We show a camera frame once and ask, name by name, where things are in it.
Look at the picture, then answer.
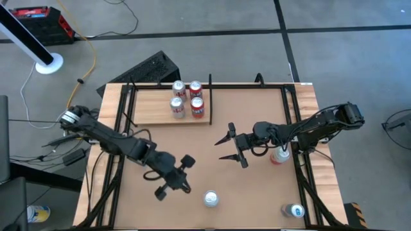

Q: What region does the wooden shelf board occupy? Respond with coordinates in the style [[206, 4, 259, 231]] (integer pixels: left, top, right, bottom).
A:
[[133, 89, 212, 126]]

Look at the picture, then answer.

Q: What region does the blue silver Red Bull can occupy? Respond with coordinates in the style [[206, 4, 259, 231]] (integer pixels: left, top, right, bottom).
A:
[[281, 203, 306, 219]]

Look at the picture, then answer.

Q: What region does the yellow black striped block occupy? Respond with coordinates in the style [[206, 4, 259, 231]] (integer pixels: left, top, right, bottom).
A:
[[343, 201, 369, 229]]

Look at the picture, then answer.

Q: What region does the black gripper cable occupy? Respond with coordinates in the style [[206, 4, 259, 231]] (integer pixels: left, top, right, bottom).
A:
[[249, 140, 270, 158], [142, 169, 162, 182]]

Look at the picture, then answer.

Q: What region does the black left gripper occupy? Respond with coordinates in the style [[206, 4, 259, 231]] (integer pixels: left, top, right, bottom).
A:
[[154, 154, 196, 201]]

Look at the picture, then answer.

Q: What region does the black power adapter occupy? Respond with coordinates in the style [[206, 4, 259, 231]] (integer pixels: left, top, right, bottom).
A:
[[62, 148, 87, 166]]

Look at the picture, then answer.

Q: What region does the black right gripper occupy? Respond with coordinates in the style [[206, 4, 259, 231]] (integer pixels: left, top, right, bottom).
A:
[[214, 122, 256, 169]]

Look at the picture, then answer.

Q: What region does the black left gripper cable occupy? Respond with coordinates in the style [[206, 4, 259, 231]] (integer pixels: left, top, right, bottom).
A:
[[142, 169, 162, 182]]

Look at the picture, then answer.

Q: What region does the red Fanta can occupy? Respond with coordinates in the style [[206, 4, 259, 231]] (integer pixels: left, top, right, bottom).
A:
[[190, 96, 206, 119], [188, 80, 204, 99]]

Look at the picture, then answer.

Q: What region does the white black floor pole stand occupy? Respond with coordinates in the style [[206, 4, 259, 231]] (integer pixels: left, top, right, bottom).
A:
[[0, 3, 64, 75]]

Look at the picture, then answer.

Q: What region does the red black tool case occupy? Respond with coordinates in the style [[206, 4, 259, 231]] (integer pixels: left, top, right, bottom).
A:
[[8, 6, 76, 46]]

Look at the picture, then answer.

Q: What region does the black looped floor cable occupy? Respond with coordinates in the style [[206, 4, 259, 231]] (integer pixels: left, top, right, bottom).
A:
[[380, 108, 411, 166]]

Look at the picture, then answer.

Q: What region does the white cable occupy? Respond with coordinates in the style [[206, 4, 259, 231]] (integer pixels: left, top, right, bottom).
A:
[[21, 62, 78, 130]]

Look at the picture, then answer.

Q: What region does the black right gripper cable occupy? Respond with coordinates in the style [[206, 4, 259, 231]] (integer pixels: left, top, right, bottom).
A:
[[249, 140, 270, 158]]

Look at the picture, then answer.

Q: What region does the black table base beam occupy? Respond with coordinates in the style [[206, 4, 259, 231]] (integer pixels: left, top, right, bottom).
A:
[[9, 162, 83, 193]]

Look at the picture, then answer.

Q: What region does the yellow cable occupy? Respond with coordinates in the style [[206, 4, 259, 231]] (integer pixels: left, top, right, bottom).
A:
[[56, 0, 97, 110]]

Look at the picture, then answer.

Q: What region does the silver Diet Coke can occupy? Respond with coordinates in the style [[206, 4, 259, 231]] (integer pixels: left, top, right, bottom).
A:
[[169, 96, 186, 119], [171, 80, 188, 99]]

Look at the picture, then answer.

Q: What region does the black box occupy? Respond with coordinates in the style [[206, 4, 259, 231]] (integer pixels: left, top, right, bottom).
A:
[[0, 176, 29, 231]]

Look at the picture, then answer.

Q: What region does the yellow white container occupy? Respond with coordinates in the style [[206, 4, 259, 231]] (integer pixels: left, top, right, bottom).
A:
[[26, 205, 51, 223]]

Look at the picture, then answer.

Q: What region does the grey stand foot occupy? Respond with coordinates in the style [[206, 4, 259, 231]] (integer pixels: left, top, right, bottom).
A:
[[381, 112, 411, 132]]

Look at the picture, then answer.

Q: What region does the black metal shelf frame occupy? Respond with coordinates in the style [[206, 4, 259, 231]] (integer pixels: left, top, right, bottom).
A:
[[121, 73, 214, 128]]

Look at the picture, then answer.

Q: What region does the black aluminium table frame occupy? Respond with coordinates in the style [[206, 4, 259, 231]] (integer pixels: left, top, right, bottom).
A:
[[76, 81, 346, 230]]

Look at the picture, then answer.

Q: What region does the grey cabinet panel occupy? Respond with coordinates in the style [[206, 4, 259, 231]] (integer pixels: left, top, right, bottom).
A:
[[0, 94, 10, 184]]

